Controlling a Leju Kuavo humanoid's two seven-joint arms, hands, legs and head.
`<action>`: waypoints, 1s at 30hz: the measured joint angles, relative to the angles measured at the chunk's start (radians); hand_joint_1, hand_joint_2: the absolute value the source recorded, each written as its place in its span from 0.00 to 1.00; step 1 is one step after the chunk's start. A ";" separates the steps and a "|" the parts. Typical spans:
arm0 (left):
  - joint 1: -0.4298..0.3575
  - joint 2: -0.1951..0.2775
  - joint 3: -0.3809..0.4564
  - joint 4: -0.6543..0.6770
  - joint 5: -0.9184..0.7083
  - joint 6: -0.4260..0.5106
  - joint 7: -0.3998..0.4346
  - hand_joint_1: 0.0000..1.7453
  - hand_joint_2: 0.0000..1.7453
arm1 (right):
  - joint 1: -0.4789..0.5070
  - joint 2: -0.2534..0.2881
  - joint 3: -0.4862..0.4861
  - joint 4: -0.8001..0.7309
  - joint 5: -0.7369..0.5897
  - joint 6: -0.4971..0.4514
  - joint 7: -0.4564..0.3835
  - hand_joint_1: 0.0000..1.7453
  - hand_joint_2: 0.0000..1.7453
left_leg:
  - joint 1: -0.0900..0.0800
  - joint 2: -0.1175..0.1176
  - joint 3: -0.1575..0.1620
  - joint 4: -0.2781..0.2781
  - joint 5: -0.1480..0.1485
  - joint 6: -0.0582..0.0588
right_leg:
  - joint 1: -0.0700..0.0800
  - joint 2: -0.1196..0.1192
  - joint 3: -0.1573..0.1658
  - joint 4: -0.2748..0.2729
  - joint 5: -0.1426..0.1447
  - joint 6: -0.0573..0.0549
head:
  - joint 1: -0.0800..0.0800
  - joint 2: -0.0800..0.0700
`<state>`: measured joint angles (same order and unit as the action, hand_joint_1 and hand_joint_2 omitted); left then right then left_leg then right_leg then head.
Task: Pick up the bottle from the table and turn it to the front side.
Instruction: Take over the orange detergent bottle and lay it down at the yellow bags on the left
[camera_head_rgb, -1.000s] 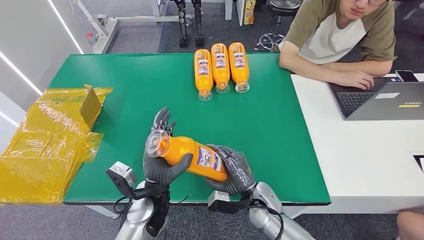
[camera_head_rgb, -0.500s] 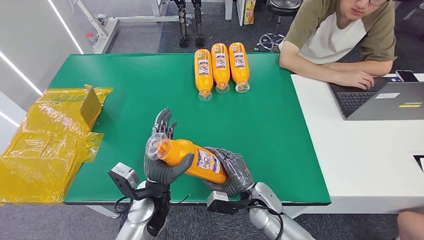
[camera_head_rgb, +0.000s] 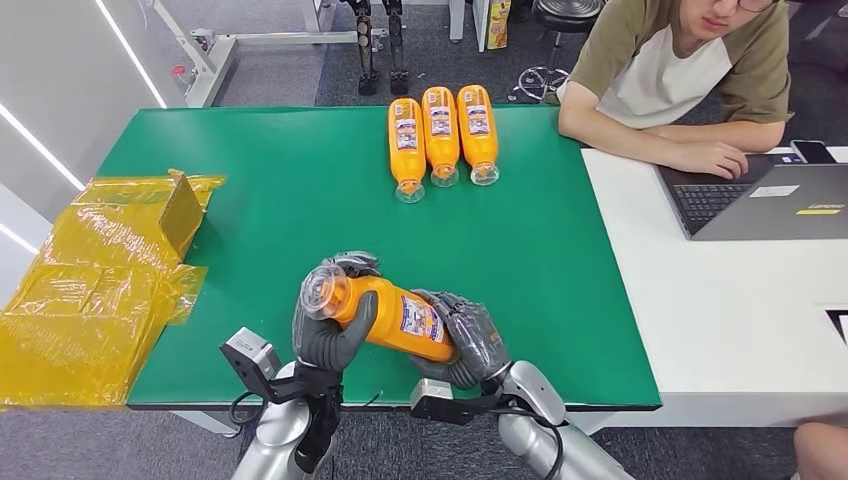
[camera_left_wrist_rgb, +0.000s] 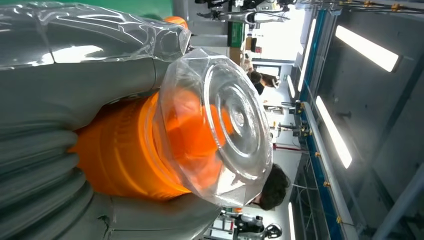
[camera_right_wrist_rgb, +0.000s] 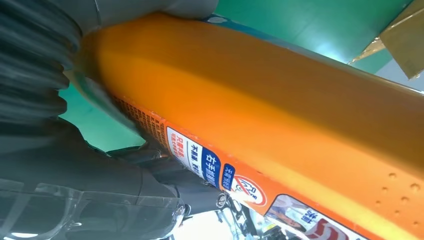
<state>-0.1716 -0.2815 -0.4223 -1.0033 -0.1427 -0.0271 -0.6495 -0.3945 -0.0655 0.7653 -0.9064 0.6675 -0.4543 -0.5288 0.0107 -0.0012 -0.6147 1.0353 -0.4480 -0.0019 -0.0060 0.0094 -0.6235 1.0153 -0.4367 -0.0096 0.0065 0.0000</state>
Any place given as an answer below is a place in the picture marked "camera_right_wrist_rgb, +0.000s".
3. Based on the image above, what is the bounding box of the yellow tape-wrapped cardboard box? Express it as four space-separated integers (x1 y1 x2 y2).
347 0 424 81

